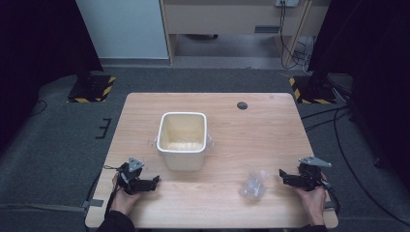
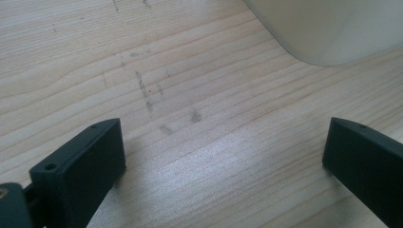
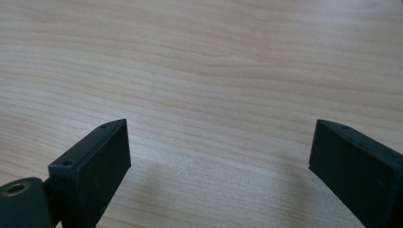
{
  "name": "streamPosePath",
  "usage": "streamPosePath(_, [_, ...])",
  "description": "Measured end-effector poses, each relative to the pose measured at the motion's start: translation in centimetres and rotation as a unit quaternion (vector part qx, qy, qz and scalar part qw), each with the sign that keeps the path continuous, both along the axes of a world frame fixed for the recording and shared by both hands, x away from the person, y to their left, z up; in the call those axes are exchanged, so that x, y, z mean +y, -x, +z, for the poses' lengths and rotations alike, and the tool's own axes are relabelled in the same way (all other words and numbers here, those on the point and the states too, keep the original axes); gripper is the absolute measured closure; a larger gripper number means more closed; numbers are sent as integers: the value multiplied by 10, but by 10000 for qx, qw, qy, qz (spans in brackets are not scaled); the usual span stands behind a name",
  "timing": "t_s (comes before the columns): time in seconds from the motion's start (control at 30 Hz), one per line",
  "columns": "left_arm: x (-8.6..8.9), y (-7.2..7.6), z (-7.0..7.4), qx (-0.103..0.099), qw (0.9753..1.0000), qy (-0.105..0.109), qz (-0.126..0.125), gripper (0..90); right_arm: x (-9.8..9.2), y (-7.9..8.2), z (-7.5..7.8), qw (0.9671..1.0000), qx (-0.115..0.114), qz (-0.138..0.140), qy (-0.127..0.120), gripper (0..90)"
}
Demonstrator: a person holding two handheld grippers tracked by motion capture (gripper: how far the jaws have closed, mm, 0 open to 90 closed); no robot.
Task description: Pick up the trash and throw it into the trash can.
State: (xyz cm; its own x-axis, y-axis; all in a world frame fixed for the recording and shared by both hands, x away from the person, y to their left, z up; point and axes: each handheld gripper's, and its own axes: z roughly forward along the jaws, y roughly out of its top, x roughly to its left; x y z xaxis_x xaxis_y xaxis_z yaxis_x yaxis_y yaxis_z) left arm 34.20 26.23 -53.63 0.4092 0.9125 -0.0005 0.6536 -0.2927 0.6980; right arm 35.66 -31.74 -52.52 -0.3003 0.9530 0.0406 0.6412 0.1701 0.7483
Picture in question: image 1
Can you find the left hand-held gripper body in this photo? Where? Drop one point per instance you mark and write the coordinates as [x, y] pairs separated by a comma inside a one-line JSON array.
[[131, 180]]

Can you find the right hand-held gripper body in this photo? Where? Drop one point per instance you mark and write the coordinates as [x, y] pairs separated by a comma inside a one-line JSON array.
[[310, 175]]

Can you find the clear plastic bag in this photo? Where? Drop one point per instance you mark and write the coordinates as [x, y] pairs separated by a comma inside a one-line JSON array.
[[254, 187]]

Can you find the white square plastic bin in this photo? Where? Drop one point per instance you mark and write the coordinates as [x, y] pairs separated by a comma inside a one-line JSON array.
[[182, 141]]

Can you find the person's left hand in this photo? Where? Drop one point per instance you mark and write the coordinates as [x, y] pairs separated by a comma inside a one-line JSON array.
[[124, 201]]

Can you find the person's right hand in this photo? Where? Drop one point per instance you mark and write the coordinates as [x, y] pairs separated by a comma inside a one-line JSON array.
[[313, 204]]

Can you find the round black table grommet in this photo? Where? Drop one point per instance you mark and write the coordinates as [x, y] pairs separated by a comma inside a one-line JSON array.
[[242, 105]]

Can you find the black stand base striped tape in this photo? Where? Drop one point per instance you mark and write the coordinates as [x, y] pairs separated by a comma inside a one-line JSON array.
[[92, 88], [314, 92]]

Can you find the black curtain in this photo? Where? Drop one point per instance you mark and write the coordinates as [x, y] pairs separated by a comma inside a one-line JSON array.
[[370, 64], [42, 54]]

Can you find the white partition panel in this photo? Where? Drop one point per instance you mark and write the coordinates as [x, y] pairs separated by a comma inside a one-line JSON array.
[[122, 29]]

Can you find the grey wall socket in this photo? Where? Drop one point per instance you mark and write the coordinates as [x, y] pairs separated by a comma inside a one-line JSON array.
[[286, 2]]

